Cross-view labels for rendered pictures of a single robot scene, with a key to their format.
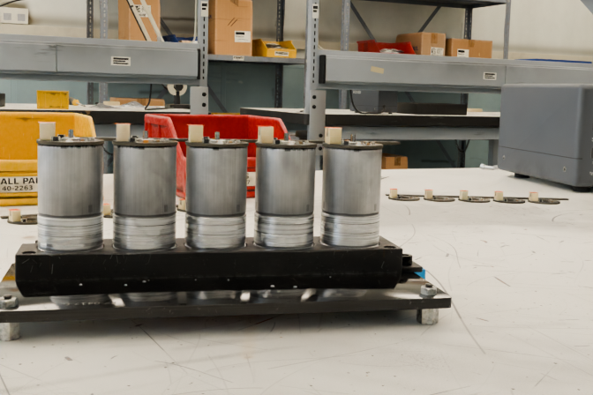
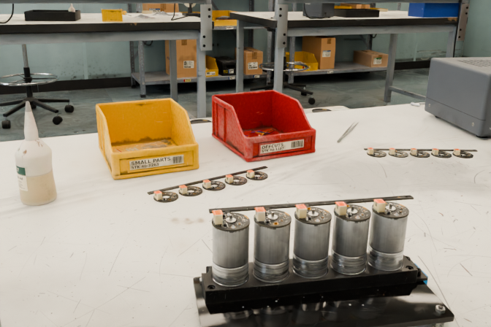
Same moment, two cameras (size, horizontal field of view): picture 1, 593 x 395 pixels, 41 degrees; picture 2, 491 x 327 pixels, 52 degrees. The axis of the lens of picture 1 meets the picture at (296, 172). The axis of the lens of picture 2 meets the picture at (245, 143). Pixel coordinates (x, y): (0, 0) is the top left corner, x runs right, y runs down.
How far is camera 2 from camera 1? 0.15 m
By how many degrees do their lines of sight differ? 12
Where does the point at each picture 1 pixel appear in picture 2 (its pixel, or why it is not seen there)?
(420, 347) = not seen: outside the picture
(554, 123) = (467, 94)
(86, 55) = not seen: outside the picture
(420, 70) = not seen: outside the picture
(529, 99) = (450, 73)
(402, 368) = not seen: outside the picture
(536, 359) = not seen: outside the picture
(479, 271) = (449, 255)
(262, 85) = not seen: outside the picture
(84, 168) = (242, 241)
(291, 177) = (357, 236)
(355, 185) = (393, 237)
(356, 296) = (401, 317)
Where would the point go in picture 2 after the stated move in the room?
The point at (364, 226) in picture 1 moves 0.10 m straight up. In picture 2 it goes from (397, 258) to (414, 119)
